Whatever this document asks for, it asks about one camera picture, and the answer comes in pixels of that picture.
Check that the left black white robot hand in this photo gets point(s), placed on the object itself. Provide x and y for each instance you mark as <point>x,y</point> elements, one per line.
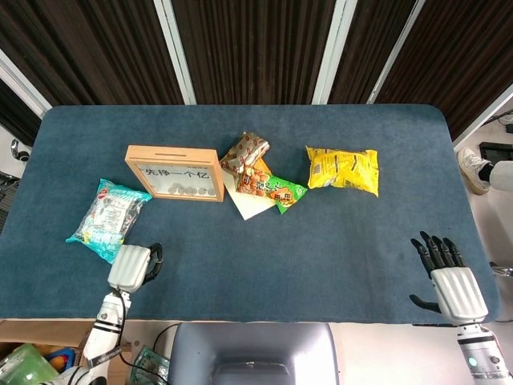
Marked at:
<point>128,266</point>

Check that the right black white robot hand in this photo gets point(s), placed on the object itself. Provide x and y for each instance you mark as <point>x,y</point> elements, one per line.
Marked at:
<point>457,290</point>

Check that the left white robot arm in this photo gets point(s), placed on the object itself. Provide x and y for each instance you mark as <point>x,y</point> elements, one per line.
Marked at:
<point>104,341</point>

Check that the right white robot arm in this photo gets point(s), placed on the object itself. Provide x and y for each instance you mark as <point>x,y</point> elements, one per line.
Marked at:
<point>479,353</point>

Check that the silver metal fixture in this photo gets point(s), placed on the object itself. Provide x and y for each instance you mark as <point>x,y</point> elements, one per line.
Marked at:
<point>503,269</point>

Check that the teal clear snack bag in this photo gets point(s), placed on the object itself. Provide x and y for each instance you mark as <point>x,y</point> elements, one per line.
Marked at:
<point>108,218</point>

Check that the green printed packet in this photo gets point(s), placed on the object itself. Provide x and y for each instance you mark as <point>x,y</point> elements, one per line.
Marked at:
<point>152,367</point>

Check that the brown cardboard box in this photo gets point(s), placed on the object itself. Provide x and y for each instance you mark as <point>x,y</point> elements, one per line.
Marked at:
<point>44,331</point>

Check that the yellow stuffed toy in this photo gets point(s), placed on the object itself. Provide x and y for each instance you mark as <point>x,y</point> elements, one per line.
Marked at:
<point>60,360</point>

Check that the white sneaker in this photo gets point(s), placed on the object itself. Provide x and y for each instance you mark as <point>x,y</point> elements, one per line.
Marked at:
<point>473,168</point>

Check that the grey trouser leg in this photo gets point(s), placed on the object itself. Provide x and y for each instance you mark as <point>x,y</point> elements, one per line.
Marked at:
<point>503,174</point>

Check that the white paper card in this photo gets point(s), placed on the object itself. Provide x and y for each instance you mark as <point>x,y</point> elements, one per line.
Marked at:
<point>250,206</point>

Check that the black flat device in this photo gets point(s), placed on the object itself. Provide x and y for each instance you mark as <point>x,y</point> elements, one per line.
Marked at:
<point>497,151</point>

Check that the grey robot torso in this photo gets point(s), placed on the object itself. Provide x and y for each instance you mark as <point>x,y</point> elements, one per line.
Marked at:
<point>252,345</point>

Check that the blue felt table cover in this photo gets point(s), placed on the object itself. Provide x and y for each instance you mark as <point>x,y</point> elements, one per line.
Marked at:
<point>280,260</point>

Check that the black silver headphones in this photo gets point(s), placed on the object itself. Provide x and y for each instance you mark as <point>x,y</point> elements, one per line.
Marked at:
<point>20,150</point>

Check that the brown red-print snack packet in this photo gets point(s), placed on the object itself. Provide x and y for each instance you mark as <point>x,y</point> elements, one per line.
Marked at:
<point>244,152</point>

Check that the yellow snack bag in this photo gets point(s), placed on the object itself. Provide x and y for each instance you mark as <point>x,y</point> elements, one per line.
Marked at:
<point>344,170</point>

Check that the green orange snack bag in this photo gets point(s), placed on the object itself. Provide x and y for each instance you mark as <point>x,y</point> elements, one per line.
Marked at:
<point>276,190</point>

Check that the wooden frame coin box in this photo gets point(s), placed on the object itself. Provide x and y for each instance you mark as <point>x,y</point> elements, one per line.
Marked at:
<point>172,154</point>

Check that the white partition post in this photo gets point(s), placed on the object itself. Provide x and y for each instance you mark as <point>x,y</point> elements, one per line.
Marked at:
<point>332,48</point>
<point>20,84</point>
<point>394,52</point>
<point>174,48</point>
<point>485,114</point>

